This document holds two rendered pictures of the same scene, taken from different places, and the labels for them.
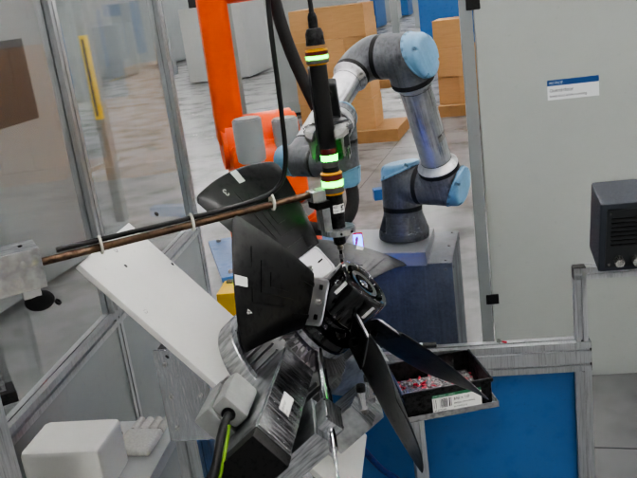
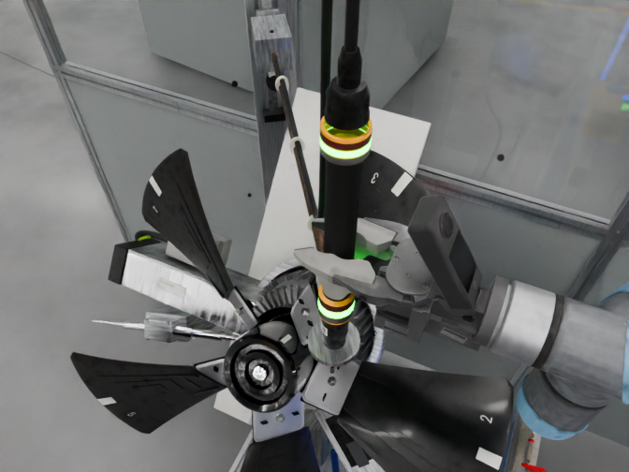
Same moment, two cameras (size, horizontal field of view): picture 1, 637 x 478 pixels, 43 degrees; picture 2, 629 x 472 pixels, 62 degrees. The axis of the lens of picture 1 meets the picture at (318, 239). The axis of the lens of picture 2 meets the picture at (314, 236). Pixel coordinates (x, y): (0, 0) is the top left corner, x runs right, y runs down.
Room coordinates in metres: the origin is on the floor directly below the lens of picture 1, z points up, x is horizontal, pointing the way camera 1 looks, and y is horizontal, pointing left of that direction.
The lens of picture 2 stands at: (1.64, -0.39, 1.94)
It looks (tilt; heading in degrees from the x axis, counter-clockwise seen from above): 50 degrees down; 106
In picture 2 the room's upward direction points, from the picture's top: straight up
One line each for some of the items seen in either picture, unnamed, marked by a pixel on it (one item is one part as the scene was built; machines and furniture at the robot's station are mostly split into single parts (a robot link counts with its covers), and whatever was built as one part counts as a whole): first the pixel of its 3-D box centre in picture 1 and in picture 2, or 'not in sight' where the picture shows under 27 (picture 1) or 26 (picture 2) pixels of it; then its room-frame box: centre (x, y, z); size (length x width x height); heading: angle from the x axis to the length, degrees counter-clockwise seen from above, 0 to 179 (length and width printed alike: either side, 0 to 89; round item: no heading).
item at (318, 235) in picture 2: (189, 225); (296, 145); (1.44, 0.23, 1.39); 0.54 x 0.01 x 0.01; 116
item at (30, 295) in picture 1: (39, 297); (275, 78); (1.31, 0.49, 1.33); 0.05 x 0.04 x 0.05; 116
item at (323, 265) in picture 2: (341, 141); (332, 280); (1.57, -0.07, 1.48); 0.09 x 0.03 x 0.06; 1
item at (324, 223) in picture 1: (331, 211); (332, 317); (1.56, -0.03, 1.35); 0.09 x 0.07 x 0.10; 116
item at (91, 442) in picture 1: (73, 462); not in sight; (1.47, 0.56, 0.91); 0.17 x 0.16 x 0.11; 81
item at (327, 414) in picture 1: (329, 417); (161, 329); (1.23, 0.02, 1.08); 0.07 x 0.04 x 0.06; 1
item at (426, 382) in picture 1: (441, 389); not in sight; (1.73, -0.24, 0.83); 0.19 x 0.14 x 0.04; 96
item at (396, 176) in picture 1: (403, 182); not in sight; (2.32, -0.27, 1.20); 0.13 x 0.12 x 0.14; 55
